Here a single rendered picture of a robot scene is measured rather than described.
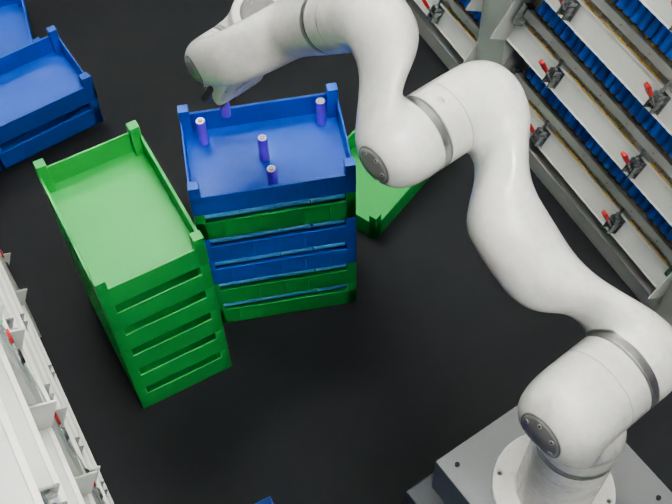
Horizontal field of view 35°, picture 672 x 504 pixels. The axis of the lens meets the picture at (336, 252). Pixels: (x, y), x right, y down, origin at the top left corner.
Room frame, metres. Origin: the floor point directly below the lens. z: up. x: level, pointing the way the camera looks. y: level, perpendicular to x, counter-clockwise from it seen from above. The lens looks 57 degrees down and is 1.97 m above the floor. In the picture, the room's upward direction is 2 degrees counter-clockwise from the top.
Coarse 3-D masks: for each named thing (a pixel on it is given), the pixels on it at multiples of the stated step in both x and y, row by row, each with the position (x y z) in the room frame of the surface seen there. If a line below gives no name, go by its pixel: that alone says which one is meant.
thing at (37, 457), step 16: (0, 304) 0.47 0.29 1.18; (0, 320) 0.47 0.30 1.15; (0, 352) 0.45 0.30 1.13; (0, 368) 0.44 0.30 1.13; (0, 384) 0.42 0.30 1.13; (16, 384) 0.42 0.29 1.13; (16, 400) 0.40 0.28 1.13; (16, 416) 0.39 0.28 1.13; (16, 432) 0.37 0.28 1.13; (32, 432) 0.37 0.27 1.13; (32, 448) 0.36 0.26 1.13; (32, 464) 0.34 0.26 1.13; (48, 464) 0.34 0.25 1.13; (48, 480) 0.33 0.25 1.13; (48, 496) 0.31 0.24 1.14; (64, 496) 0.32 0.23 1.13
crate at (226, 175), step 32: (320, 96) 1.34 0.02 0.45; (192, 128) 1.31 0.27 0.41; (224, 128) 1.31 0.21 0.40; (256, 128) 1.31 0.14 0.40; (288, 128) 1.31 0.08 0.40; (320, 128) 1.30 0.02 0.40; (192, 160) 1.24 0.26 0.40; (224, 160) 1.23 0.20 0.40; (256, 160) 1.23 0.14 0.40; (288, 160) 1.23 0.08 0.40; (320, 160) 1.23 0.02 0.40; (352, 160) 1.16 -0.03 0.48; (192, 192) 1.11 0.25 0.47; (224, 192) 1.12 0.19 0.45; (256, 192) 1.13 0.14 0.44; (288, 192) 1.13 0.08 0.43; (320, 192) 1.14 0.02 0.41
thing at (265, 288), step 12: (348, 264) 1.15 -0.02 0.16; (288, 276) 1.17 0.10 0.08; (300, 276) 1.14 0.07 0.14; (312, 276) 1.14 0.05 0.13; (324, 276) 1.14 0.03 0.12; (336, 276) 1.15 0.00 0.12; (348, 276) 1.15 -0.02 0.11; (216, 288) 1.11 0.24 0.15; (228, 288) 1.12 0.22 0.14; (240, 288) 1.12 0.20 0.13; (252, 288) 1.12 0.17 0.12; (264, 288) 1.12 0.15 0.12; (276, 288) 1.13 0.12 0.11; (288, 288) 1.13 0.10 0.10; (300, 288) 1.14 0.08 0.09; (312, 288) 1.14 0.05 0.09; (228, 300) 1.11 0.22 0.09; (240, 300) 1.12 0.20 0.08
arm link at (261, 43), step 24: (288, 0) 1.09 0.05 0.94; (240, 24) 1.10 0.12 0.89; (264, 24) 1.08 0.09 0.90; (288, 24) 1.04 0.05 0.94; (192, 48) 1.12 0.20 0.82; (216, 48) 1.08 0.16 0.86; (240, 48) 1.07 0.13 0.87; (264, 48) 1.06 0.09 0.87; (288, 48) 1.04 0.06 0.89; (312, 48) 1.00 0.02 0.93; (192, 72) 1.11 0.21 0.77; (216, 72) 1.07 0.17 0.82; (240, 72) 1.06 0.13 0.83; (264, 72) 1.06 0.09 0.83
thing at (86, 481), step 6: (84, 474) 0.47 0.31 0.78; (90, 474) 0.47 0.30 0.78; (78, 480) 0.47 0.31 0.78; (84, 480) 0.47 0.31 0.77; (90, 480) 0.47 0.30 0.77; (78, 486) 0.46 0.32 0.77; (84, 486) 0.47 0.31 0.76; (90, 486) 0.47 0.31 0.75; (84, 492) 0.46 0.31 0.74; (90, 492) 0.47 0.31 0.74; (84, 498) 0.46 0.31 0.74; (90, 498) 0.46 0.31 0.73
